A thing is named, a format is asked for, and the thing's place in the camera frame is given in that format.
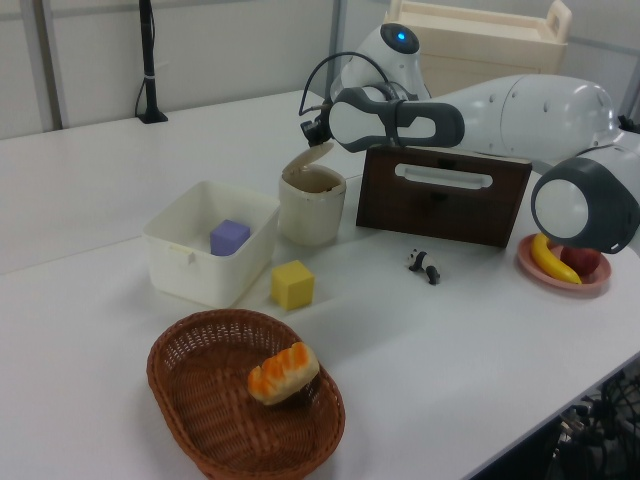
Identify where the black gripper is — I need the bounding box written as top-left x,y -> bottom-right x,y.
300,107 -> 332,149

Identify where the cream trash can lid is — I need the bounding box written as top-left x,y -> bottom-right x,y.
281,140 -> 336,178

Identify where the cream trash can body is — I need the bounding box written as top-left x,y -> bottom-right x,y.
277,164 -> 348,247

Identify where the purple foam cube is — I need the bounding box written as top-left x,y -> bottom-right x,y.
209,218 -> 252,258

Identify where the yellow foam cube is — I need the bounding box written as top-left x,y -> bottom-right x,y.
270,259 -> 317,312

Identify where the panda toy figure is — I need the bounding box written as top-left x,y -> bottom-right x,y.
405,248 -> 443,287

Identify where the white plastic tub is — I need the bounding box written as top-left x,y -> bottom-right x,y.
142,180 -> 282,309

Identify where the cream plastic storage box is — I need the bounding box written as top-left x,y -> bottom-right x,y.
388,0 -> 573,97

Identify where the orange toy bread loaf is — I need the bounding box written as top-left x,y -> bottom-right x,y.
247,342 -> 321,407

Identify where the yellow banana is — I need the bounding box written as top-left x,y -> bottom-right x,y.
530,232 -> 584,286

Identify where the red apple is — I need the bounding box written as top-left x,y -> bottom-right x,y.
559,245 -> 603,276

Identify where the brown wicker basket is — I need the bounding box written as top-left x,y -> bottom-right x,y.
146,308 -> 347,480

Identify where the pink plate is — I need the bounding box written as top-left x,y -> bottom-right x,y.
516,233 -> 613,299

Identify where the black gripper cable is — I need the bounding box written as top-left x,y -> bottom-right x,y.
298,51 -> 397,132

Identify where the brown box with white handle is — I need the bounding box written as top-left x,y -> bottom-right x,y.
355,144 -> 534,249

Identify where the black camera pole stand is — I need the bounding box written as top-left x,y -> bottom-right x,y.
133,0 -> 169,125

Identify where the black tangled cable bundle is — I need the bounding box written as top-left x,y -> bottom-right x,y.
547,368 -> 640,480

